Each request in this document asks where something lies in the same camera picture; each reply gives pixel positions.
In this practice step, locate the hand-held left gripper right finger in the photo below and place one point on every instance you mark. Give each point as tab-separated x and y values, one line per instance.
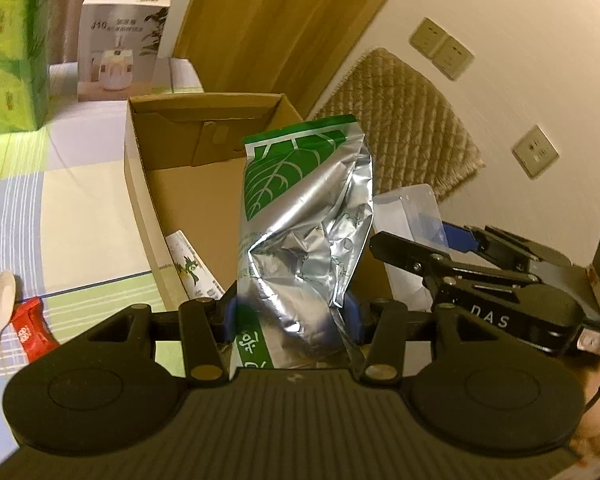
354	317

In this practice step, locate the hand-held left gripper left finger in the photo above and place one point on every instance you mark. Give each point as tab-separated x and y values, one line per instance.
228	317

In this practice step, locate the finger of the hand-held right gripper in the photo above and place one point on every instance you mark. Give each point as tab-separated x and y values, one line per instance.
415	257
460	237

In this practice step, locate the clear plastic bag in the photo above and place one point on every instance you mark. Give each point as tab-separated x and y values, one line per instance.
410	220

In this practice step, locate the white green packet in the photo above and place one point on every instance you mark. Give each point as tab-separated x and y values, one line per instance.
192	265

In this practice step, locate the silver green foil pouch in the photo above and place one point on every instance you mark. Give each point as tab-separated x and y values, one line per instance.
300	200

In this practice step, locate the brown cardboard box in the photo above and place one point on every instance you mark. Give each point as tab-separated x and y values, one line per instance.
180	160

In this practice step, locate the checked cloth covered desktop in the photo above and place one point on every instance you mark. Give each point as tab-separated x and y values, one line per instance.
80	210

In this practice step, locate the beige quilted chair cushion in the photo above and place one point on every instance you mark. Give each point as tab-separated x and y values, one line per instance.
405	120

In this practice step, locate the red snack packet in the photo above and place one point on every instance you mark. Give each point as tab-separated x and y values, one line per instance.
32	327

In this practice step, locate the wooden door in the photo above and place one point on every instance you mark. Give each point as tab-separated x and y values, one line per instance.
280	25

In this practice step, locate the white humidifier box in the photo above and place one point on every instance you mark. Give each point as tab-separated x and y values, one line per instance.
122	45

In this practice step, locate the stack of green tissue packets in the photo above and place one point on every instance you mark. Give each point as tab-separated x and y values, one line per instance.
10	50

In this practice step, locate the beige curtain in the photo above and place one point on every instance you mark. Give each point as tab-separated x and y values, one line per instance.
70	10

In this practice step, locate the single wall socket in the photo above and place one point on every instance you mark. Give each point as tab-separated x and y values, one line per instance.
535	151

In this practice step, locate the double wall socket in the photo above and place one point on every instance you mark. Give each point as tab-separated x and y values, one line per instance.
442	49

